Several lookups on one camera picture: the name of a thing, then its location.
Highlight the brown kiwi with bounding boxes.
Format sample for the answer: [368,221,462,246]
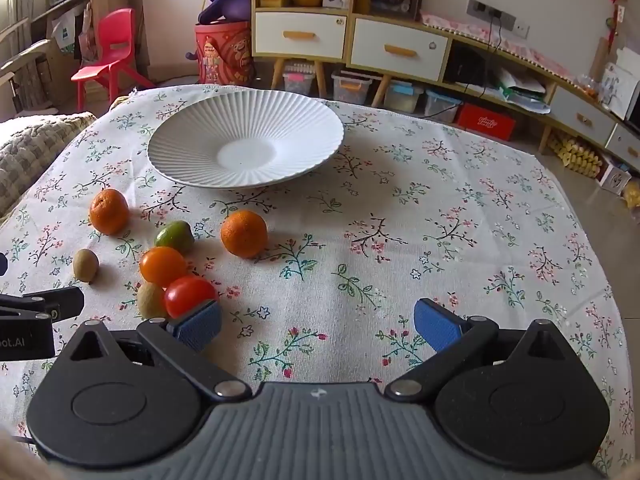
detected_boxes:
[137,282,168,320]
[73,248,100,284]

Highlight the red tomato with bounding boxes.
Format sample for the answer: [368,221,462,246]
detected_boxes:
[164,275,218,318]

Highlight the orange tomato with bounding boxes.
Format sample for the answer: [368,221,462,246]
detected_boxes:
[139,246,188,288]

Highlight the small orange mandarin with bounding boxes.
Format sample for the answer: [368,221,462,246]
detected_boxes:
[89,188,129,235]

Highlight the small green jujube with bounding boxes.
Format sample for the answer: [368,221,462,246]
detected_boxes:
[154,220,195,255]

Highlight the large orange mandarin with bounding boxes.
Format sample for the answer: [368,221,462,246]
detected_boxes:
[220,210,268,259]

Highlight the floral tablecloth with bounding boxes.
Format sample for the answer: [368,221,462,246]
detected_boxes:
[1,86,636,476]

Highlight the woven sofa blanket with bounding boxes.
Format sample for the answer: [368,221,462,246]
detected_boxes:
[0,112,96,217]

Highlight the white ribbed plate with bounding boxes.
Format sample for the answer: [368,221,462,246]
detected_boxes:
[146,89,345,190]

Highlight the red box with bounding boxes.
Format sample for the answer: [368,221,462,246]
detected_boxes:
[456,103,516,141]

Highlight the storage box blue lid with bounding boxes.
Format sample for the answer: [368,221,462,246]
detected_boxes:
[384,80,424,114]
[424,90,462,125]

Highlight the low wooden tv cabinet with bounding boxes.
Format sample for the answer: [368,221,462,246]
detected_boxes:
[421,12,639,170]

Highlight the red plastic chair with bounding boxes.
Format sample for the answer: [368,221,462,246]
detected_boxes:
[70,8,154,112]

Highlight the clear storage box pink label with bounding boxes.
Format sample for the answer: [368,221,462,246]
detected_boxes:
[283,72,316,96]

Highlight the red toy bucket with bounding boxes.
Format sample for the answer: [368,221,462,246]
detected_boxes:
[194,21,255,86]

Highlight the wooden desk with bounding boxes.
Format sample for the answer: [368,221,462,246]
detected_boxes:
[30,0,149,105]

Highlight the wooden shelf cabinet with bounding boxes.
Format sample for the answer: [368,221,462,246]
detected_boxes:
[252,0,451,105]

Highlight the clear storage box orange handle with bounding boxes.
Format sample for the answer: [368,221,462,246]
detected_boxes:
[332,70,372,105]

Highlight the wall power outlet strip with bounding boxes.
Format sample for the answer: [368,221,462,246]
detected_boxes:
[466,0,516,32]

